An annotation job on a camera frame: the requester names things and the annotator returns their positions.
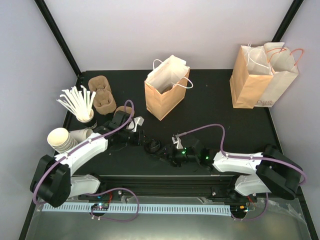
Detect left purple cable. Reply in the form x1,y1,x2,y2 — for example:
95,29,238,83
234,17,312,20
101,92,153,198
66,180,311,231
32,99,141,222

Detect stacked brown pulp cup carriers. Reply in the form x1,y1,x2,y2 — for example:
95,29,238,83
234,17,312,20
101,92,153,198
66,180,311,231
88,75,117,115

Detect cup holding white straws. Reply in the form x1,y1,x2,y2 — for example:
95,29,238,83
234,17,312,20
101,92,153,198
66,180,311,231
56,85,98,130

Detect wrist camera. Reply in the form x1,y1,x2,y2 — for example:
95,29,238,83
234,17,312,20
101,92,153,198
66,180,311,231
171,135,184,150
127,116,145,132

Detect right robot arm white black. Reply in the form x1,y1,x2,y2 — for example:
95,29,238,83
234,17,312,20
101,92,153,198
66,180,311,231
160,136,303,202

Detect white paper bag orange handles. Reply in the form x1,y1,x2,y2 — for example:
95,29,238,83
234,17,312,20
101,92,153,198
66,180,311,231
255,42,304,108

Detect tall kraft paper bag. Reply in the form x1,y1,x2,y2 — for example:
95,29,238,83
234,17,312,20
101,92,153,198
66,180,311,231
229,44,274,109

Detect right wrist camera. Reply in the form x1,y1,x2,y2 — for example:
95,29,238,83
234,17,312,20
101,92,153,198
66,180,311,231
171,135,184,150

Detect stack of white paper cups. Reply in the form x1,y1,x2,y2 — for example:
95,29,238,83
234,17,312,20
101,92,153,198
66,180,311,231
47,127,93,154

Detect black frame post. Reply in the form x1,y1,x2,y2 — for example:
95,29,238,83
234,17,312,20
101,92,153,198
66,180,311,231
271,0,304,43
34,0,82,77

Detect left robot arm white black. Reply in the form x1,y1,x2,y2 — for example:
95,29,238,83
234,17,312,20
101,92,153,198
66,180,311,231
30,110,145,207

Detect black printed coffee cup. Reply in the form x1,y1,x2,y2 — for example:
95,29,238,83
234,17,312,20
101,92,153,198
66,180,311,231
143,138,162,155

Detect left black frame post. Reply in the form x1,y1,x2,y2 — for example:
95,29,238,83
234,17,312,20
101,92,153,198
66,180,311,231
34,0,82,77

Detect kraft paper bag white handles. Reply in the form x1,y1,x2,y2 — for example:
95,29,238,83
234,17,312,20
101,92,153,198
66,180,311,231
144,55,194,121

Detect light blue slotted cable duct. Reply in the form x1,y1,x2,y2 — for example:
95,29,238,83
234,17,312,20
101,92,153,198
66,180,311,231
42,202,231,217

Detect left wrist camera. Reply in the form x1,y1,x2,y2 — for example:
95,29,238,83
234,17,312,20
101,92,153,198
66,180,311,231
127,116,145,132

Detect right black frame post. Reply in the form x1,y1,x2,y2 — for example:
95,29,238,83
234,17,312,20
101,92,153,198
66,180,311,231
271,0,304,43

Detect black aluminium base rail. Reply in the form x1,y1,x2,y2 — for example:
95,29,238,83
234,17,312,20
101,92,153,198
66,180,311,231
77,174,301,201

